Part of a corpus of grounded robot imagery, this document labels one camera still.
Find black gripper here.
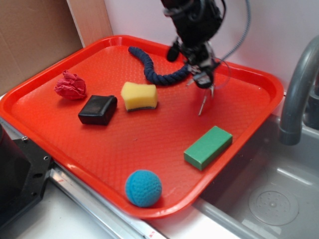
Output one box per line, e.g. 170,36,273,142
161,0,226,89

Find silver keys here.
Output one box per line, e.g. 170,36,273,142
186,58,232,117

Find yellow sponge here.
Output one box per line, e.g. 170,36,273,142
121,82,158,111

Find red plastic tray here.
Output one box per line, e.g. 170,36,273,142
0,35,284,219

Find green rectangular block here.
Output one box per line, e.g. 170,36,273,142
183,126,233,171

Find black rectangular block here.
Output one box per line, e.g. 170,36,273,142
78,95,118,125

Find crumpled red paper ball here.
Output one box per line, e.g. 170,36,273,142
54,70,87,100

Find grey toy faucet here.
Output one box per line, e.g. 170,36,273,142
279,36,319,145

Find blue crocheted ball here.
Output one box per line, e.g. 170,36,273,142
125,170,162,208

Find brown cardboard panel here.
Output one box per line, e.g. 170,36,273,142
0,0,113,95

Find grey toy sink basin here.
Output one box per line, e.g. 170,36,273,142
194,116,319,239

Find dark blue rope piece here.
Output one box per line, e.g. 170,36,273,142
128,46,191,87

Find grey braided cable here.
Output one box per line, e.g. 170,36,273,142
219,0,251,62

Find silver metal rail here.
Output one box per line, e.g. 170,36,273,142
0,117,165,239

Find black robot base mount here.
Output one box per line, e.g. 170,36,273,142
0,126,53,229

